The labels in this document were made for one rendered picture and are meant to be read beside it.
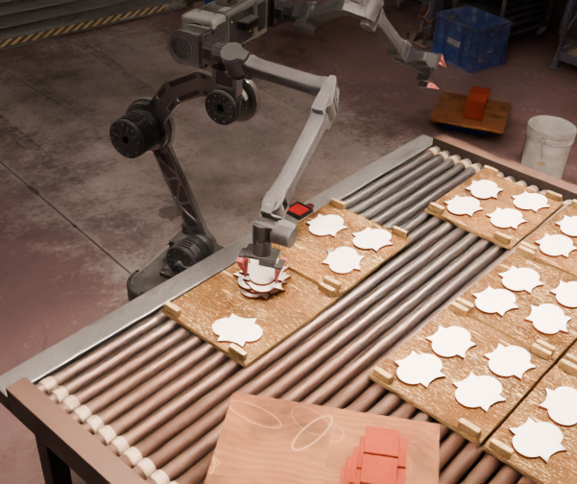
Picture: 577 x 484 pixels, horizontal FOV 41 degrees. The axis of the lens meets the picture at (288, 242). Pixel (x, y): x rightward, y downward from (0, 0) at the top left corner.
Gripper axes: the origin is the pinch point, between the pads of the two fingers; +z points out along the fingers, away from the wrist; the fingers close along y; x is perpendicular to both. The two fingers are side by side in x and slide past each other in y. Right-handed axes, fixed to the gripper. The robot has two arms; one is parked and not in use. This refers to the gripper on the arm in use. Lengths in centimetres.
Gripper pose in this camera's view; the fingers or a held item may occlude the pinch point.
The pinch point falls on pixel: (261, 277)
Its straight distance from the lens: 236.0
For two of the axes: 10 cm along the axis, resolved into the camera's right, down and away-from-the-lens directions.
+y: 9.6, 1.9, -2.1
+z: -0.4, 8.3, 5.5
